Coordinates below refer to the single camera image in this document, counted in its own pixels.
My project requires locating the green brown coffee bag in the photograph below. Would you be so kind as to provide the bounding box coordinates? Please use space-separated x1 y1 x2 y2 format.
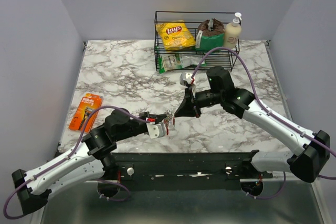
195 18 224 51

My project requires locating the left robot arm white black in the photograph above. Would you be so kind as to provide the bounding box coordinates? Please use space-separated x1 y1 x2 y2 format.
12 106 167 216

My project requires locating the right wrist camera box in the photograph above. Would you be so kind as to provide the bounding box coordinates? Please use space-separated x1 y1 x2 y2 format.
180 72 195 87

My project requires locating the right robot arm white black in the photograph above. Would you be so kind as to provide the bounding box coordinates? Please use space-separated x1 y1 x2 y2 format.
174 66 330 183

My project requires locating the orange Gillette razor box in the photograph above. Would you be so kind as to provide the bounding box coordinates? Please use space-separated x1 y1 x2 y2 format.
68 93 103 131

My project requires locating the green white snack packet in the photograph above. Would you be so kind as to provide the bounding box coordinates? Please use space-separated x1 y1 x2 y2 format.
158 54 202 73

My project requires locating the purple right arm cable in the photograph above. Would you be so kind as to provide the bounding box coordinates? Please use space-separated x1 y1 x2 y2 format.
190 47 336 200

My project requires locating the black wire rack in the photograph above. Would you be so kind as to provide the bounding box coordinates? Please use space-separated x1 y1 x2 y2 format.
154 10 235 73

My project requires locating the aluminium frame rail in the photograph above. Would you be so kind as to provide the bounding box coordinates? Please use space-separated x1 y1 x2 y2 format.
41 158 321 183

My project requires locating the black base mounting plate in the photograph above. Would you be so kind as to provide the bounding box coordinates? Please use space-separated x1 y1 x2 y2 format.
100 151 272 191

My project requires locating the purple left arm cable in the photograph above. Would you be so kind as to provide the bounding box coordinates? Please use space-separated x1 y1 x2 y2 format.
3 105 155 220

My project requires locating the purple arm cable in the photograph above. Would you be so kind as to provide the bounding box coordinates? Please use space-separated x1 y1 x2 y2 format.
3 105 155 220
190 47 336 200

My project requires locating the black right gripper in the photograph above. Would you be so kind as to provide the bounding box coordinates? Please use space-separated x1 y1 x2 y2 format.
174 87 223 118

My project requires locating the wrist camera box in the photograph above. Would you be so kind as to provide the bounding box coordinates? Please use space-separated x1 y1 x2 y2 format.
180 72 195 87
146 122 168 139

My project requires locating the yellow Lays chips bag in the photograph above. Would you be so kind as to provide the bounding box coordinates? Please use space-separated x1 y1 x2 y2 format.
155 20 196 51

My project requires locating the cream pump lotion bottle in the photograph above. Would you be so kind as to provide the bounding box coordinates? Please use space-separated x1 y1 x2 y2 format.
223 12 242 49

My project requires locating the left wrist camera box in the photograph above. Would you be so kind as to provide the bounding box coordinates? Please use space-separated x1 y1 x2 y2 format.
146 122 168 139

